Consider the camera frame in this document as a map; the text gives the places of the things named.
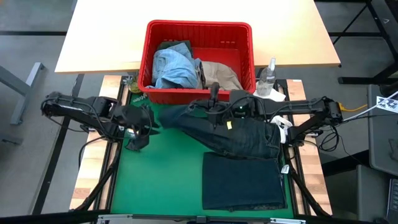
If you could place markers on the light blue jeans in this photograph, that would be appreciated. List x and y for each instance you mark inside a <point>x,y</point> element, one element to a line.
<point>174,68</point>

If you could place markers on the red plastic laundry basket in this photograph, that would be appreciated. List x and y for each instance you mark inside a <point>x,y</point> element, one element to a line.
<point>202,31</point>

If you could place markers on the aluminium bar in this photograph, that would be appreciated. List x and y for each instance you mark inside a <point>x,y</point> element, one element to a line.
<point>124,216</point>

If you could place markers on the dark grey box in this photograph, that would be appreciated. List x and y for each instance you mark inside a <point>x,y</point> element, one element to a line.
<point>357,193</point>

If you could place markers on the yellow power plug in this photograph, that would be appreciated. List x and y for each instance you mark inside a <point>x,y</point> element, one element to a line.
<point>343,108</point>

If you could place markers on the green table mat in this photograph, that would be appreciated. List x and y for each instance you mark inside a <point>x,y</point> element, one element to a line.
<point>161,186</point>

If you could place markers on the grey cabinet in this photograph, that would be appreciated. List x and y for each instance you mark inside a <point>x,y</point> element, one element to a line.
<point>382,140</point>

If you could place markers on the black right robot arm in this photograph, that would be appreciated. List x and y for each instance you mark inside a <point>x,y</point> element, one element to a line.
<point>295,104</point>

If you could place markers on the white logo tag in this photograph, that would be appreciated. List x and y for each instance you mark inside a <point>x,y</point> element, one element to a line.
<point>387,104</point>

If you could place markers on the clear spray bottle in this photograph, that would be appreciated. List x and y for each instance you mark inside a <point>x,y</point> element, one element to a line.
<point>266,82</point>

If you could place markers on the white cloth bag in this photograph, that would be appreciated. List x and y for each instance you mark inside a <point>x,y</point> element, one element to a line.
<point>273,96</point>

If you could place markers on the black desk frame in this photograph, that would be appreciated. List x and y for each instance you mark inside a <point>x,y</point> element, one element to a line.
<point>381,25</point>

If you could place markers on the grey metal stand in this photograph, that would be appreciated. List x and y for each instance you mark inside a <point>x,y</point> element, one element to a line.
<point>23,93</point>

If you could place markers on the light wooden table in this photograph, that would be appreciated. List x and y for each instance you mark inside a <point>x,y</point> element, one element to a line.
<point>109,31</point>

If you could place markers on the dark green garment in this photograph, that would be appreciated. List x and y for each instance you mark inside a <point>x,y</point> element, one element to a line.
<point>166,44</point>

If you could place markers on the beige trousers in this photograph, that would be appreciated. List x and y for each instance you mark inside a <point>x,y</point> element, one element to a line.
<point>222,74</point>

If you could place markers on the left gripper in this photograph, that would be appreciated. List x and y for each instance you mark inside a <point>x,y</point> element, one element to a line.
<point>136,118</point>

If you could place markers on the black aluminium table frame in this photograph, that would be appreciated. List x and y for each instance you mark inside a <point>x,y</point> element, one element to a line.
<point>94,189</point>

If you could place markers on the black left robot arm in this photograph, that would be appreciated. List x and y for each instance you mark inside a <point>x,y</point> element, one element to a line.
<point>77,107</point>

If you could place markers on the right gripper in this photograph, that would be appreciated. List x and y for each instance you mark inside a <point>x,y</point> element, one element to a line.
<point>236,107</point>

